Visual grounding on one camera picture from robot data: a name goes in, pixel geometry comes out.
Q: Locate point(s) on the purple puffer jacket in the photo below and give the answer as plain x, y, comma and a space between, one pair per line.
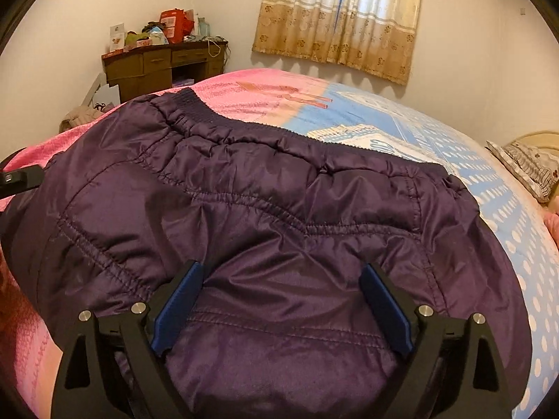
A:
279, 209

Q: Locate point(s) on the beige coat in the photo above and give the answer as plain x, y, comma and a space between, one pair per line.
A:
81, 118

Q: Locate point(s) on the pink and blue printed bedsheet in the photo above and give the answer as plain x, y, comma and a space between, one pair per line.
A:
436, 139

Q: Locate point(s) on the beige patterned curtain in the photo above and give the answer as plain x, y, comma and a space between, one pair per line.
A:
340, 17

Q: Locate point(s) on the white card box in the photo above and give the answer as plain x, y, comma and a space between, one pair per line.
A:
117, 37

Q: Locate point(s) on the beige headboard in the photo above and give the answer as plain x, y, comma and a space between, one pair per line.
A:
541, 137

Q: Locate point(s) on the red bag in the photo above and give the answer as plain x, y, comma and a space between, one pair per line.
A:
175, 25

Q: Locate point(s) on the white board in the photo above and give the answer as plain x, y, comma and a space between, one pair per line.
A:
105, 91

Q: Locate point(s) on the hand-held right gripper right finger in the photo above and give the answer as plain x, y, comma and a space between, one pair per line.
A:
388, 310

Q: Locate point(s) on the wooden desk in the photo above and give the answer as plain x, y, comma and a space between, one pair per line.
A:
161, 63

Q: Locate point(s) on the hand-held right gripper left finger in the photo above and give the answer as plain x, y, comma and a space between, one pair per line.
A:
174, 310

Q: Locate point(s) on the pile of desk clutter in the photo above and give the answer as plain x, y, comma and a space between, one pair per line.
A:
146, 35

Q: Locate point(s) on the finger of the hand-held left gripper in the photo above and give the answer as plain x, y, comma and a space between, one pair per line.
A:
19, 180

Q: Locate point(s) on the patterned pillow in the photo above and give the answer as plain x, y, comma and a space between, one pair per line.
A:
528, 168

